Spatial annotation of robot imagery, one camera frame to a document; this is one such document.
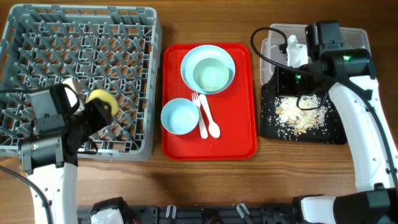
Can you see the clear plastic bin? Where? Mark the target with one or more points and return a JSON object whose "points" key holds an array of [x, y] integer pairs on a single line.
{"points": [[353, 38]]}

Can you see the yellow plastic cup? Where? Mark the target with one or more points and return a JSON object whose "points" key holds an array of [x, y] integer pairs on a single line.
{"points": [[107, 97]]}

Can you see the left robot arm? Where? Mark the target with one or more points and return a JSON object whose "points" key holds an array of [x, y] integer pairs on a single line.
{"points": [[50, 157]]}

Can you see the light blue small bowl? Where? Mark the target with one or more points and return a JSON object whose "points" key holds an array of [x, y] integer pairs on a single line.
{"points": [[179, 116]]}

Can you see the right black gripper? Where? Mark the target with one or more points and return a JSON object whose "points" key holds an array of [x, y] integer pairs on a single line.
{"points": [[282, 88]]}

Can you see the rice and peanut scraps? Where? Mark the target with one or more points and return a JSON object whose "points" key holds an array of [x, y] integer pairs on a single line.
{"points": [[299, 120]]}

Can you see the grey plastic dishwasher rack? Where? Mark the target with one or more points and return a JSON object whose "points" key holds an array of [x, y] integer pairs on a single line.
{"points": [[112, 48]]}

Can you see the white plastic fork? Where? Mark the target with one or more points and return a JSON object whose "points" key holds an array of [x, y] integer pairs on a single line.
{"points": [[201, 123]]}

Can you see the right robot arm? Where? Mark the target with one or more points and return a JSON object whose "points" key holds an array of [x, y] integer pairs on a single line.
{"points": [[350, 77]]}

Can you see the black plastic tray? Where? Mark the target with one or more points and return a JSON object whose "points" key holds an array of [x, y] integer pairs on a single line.
{"points": [[331, 133]]}

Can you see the green bowl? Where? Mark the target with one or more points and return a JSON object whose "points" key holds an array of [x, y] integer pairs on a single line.
{"points": [[211, 75]]}

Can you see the red plastic tray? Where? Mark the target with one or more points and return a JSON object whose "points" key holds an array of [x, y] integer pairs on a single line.
{"points": [[233, 110]]}

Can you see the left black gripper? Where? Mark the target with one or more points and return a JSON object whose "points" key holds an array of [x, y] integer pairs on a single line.
{"points": [[100, 111]]}

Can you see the light blue plate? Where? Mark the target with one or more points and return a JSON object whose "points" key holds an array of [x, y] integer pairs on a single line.
{"points": [[199, 53]]}

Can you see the white plastic spoon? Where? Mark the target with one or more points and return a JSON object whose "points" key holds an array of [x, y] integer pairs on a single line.
{"points": [[213, 128]]}

